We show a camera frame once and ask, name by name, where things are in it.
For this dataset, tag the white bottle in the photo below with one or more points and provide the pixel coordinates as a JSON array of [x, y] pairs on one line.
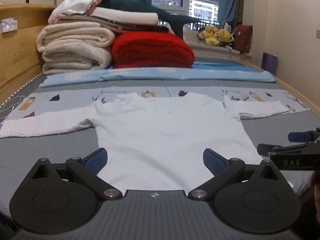
[[227, 27]]

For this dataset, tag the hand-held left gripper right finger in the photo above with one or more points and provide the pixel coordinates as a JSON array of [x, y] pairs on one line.
[[213, 162]]

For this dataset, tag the cream folded blanket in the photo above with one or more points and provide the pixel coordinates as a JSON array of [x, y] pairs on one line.
[[75, 47]]

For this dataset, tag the dark striped folded cloth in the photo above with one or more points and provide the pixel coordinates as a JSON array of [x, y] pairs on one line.
[[140, 27]]

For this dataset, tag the tissue packet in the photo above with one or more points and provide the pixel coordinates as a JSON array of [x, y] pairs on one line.
[[8, 25]]

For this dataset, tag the wall switch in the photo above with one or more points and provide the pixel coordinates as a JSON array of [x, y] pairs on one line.
[[318, 34]]

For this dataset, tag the red folded blanket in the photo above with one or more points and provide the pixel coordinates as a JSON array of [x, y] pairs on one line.
[[152, 51]]

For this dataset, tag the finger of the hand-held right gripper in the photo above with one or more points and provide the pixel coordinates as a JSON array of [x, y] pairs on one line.
[[298, 137], [265, 148]]

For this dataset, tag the white folded cloth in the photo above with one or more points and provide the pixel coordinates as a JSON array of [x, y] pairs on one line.
[[125, 16]]

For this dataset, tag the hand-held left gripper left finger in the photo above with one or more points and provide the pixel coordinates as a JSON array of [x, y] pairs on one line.
[[96, 161]]

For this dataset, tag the wooden bed frame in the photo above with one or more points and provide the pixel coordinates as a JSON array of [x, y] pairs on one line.
[[15, 55]]

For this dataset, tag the white long-sleeved shirt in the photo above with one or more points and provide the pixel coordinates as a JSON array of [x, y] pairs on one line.
[[162, 130]]

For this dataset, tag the purple box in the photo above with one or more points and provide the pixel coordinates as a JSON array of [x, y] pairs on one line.
[[269, 63]]

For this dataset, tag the printed bed sheet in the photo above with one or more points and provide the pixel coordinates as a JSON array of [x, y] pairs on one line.
[[75, 100]]

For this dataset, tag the white window sill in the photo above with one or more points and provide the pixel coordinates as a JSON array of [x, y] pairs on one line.
[[197, 46]]

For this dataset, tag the light blue sheet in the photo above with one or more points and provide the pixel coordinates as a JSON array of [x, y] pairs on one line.
[[150, 76]]

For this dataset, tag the pink and white cloth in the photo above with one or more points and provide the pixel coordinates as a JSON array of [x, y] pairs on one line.
[[72, 5]]

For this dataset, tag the yellow duck plush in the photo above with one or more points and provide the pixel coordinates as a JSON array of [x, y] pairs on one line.
[[223, 36]]

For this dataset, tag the dark red cushion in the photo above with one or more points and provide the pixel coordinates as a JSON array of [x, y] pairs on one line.
[[243, 38]]

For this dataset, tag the yellow plush toy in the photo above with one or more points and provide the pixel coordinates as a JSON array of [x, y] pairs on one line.
[[212, 41], [209, 30]]

